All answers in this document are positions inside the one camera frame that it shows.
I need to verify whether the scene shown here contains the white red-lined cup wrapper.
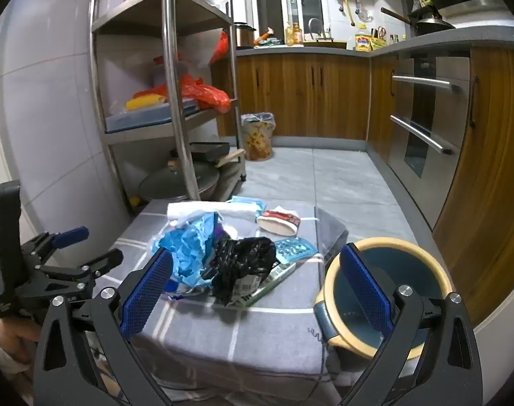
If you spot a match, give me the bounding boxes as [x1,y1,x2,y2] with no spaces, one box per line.
[256,205,302,235]

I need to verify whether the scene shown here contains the floral bin with liner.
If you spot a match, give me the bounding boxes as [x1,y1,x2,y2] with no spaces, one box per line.
[240,112,276,162]

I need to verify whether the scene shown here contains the small hanging orange bag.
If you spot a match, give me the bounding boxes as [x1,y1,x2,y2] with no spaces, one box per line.
[209,30,230,66]

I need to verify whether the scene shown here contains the grey kitchen countertop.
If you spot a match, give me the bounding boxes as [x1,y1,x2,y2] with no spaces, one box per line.
[236,23,514,58]

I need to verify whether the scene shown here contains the copper coloured pot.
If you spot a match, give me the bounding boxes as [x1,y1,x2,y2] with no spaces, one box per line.
[233,22,256,48]

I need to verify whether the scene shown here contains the blue cutting board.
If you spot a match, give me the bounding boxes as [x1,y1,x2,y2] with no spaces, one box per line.
[105,99,198,132]

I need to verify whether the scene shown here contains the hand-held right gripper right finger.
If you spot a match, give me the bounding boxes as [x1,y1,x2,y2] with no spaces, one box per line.
[337,243,484,406]

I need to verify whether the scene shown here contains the orange item on countertop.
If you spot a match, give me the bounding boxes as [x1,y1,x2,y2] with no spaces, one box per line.
[257,27,283,47]

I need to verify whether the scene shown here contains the yellow seasoning packets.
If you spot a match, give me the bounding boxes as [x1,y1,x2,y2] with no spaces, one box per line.
[354,34,386,51]

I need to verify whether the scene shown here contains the green white carton box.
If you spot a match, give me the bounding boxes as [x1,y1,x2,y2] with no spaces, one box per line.
[236,262,295,307]

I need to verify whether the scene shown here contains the plastic container with red lid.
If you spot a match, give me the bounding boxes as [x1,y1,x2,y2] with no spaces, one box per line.
[153,55,190,89]

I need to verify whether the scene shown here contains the steel shelf rack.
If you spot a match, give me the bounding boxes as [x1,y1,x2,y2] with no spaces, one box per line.
[90,0,247,216]

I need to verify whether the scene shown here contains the stainless built-in oven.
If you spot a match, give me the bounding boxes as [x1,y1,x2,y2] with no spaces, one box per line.
[386,48,471,229]

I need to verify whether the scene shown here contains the purple wrapper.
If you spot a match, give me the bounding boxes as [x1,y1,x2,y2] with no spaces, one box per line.
[215,213,238,240]

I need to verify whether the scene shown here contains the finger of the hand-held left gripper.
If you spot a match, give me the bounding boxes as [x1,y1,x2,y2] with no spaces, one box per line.
[22,227,90,263]
[35,249,124,290]

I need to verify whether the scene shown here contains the black wok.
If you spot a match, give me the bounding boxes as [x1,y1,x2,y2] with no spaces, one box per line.
[380,6,456,37]

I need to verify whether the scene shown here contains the black plastic bag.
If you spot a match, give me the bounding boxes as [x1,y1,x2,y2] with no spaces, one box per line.
[202,237,276,307]

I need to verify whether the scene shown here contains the large orange plastic bag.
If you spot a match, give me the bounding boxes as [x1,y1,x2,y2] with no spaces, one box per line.
[153,74,231,114]

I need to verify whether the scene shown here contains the teal blister pill pack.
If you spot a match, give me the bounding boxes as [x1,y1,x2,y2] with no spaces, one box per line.
[274,238,319,264]

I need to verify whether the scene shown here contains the white appliance side panel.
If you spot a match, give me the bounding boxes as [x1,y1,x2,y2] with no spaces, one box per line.
[470,262,514,390]

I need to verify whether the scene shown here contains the person's left hand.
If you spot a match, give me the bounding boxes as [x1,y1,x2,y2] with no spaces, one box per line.
[0,309,42,364]

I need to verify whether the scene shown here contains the yellow item on shelf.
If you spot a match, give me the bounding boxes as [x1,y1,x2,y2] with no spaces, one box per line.
[126,95,168,111]

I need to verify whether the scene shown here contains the black pan with wooden handle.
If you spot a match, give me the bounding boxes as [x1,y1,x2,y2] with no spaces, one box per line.
[189,141,246,167]

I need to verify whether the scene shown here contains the glass pot lid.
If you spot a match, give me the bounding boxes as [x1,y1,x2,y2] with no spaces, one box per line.
[137,161,221,201]

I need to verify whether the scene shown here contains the grey checked cloth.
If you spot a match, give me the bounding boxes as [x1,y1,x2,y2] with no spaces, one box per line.
[100,198,351,406]

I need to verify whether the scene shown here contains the blue bin with yellow rim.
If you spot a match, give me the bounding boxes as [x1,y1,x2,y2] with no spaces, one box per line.
[314,237,452,362]

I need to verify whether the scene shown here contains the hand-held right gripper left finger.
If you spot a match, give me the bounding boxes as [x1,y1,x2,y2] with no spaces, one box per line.
[32,247,175,406]

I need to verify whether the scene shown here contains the amber glass bottle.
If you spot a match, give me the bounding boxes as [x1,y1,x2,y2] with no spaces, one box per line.
[286,22,305,47]

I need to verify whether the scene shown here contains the blue white snack packet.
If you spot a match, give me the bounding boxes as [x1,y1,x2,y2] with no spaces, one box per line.
[149,212,224,301]

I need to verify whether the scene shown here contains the wooden kitchen cabinets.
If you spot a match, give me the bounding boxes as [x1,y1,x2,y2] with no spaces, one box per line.
[210,46,514,326]

